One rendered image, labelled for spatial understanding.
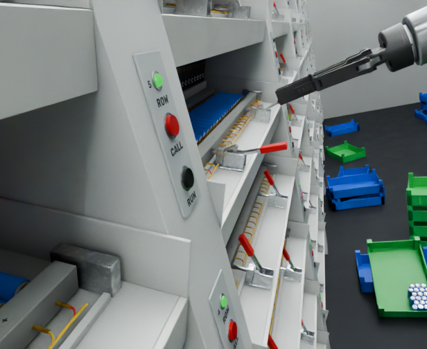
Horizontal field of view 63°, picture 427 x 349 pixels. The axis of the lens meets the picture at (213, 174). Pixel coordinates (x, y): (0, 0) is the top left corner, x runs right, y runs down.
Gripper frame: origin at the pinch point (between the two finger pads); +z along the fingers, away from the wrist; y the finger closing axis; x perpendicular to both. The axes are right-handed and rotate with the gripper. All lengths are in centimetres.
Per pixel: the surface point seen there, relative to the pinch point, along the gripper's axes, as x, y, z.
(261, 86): 1.7, 17.7, 9.2
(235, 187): -3.9, -32.9, 6.9
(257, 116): -1.9, -1.0, 8.6
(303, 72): -12, 158, 9
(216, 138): 0.9, -22.7, 10.4
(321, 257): -82, 64, 23
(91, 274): 1, -54, 11
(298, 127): -23, 67, 12
